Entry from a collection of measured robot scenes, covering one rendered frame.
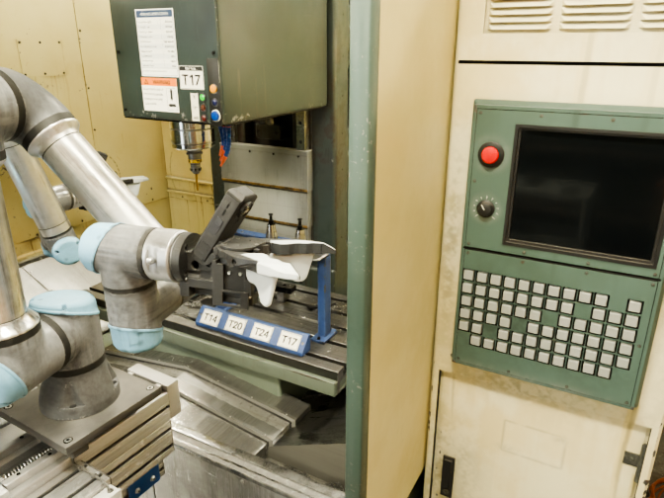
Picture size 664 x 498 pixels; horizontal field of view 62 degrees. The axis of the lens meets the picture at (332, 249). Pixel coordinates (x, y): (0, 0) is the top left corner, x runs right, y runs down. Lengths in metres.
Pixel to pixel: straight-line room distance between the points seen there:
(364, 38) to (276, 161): 1.54
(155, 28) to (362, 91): 1.07
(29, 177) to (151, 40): 0.65
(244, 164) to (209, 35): 0.92
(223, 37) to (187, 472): 1.27
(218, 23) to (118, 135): 1.59
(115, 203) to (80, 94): 2.15
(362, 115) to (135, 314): 0.49
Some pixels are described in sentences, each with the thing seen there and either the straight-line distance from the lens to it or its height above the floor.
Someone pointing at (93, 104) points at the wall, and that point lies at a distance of 3.14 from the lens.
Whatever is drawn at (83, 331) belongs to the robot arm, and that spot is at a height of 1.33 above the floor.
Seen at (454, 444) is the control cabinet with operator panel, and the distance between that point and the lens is 1.78.
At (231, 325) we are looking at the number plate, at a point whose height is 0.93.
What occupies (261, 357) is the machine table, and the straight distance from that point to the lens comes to 1.87.
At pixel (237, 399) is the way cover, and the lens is 1.92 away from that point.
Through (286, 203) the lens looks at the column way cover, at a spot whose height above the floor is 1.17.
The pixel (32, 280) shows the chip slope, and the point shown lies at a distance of 2.92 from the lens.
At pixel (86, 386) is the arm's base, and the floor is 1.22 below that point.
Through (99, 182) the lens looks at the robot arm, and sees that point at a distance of 0.98.
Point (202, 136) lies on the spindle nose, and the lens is 2.08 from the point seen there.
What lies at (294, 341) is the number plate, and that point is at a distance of 1.81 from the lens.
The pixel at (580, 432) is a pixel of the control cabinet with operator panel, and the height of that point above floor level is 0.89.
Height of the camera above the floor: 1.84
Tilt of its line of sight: 20 degrees down
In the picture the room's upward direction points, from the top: straight up
